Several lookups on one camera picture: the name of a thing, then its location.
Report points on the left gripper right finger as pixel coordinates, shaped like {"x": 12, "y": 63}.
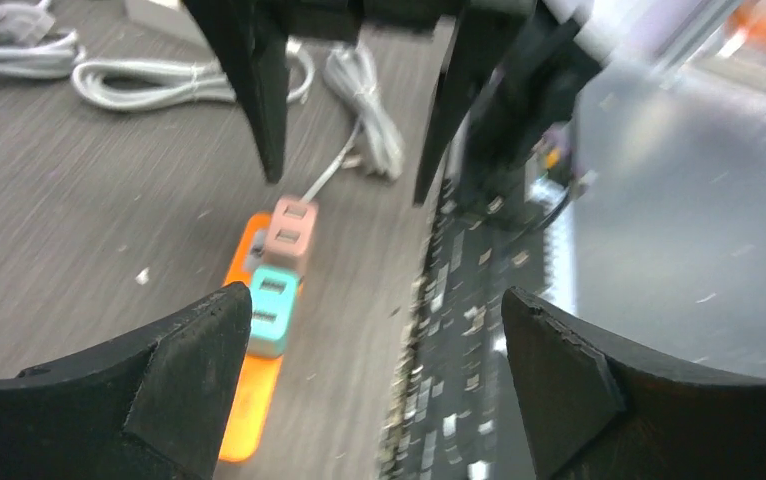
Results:
{"x": 596, "y": 405}

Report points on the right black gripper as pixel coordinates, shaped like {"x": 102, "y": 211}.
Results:
{"x": 249, "y": 38}

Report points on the teal plug adapter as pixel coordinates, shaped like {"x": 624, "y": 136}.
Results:
{"x": 274, "y": 292}

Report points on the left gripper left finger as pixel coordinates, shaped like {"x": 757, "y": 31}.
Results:
{"x": 152, "y": 403}

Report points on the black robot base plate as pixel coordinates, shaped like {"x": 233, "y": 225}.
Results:
{"x": 447, "y": 395}

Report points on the pink plug adapter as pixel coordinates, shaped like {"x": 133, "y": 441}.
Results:
{"x": 289, "y": 238}

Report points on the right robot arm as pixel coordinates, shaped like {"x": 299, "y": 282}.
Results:
{"x": 514, "y": 69}

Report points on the orange power strip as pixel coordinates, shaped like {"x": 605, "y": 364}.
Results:
{"x": 258, "y": 377}

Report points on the white power strip near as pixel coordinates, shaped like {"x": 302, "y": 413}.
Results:
{"x": 169, "y": 17}

